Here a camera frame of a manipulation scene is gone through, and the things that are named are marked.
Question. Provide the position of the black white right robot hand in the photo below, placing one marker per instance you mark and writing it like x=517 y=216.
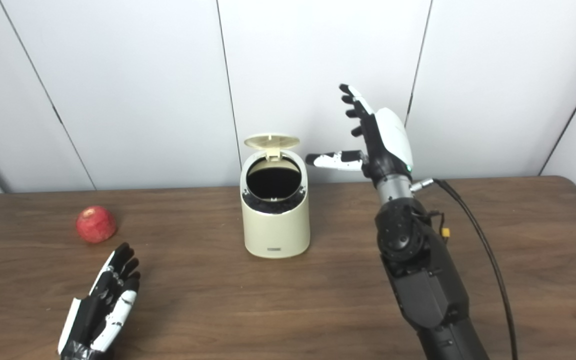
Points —
x=390 y=137

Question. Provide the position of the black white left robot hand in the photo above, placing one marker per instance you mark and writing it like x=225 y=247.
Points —
x=88 y=320

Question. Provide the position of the red apple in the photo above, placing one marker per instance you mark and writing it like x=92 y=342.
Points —
x=96 y=225

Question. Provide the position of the cream round bin lid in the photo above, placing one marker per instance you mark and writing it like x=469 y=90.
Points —
x=271 y=141

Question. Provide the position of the cream-colored desktop bin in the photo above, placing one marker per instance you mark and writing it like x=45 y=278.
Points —
x=278 y=230

